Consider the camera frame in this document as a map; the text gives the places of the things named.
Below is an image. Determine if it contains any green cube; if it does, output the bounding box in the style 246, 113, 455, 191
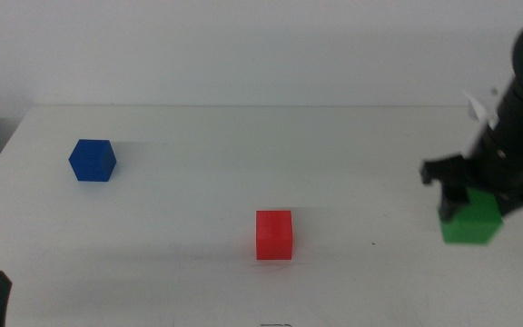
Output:
439, 188, 504, 245

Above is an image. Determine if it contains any blue cube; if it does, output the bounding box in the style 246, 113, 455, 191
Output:
68, 138, 118, 183

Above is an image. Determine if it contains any red cube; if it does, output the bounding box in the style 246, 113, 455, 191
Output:
255, 209, 294, 262

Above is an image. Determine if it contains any small white tag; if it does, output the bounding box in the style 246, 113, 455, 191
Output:
462, 90, 501, 133

